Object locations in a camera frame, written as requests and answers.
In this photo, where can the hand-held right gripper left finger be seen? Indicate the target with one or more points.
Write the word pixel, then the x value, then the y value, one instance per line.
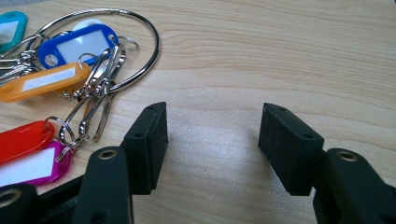
pixel 146 149

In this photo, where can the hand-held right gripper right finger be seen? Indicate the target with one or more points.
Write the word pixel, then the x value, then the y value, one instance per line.
pixel 288 146

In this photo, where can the metal snap clip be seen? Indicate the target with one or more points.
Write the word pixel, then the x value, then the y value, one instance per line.
pixel 14 72
pixel 93 110
pixel 74 113
pixel 105 116

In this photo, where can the magenta key tag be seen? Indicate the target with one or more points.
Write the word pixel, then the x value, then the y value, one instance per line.
pixel 63 168

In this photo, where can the red key tag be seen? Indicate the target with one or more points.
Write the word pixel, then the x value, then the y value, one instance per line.
pixel 21 140

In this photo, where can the blue key tag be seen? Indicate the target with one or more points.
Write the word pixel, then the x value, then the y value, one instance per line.
pixel 77 31

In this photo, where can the orange key tag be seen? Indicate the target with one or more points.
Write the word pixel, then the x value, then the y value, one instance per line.
pixel 12 94

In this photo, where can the teal key tag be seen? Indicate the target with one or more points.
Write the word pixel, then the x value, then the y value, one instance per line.
pixel 22 27

